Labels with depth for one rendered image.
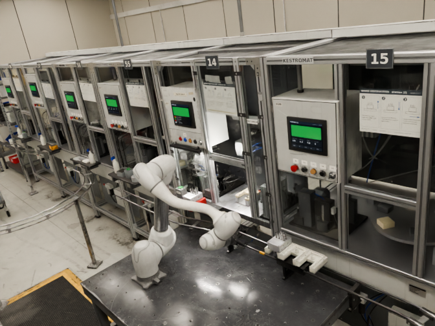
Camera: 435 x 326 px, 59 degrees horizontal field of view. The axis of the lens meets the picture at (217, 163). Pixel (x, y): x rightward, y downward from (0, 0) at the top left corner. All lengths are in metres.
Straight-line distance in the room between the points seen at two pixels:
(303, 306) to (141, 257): 1.05
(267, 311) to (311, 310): 0.25
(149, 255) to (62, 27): 8.16
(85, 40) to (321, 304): 9.03
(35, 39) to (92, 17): 1.55
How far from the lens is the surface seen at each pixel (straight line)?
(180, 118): 2.94
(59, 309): 3.98
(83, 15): 10.44
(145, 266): 2.63
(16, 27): 9.85
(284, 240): 2.47
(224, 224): 2.16
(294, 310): 2.36
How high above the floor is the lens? 2.28
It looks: 21 degrees down
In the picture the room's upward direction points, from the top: 8 degrees counter-clockwise
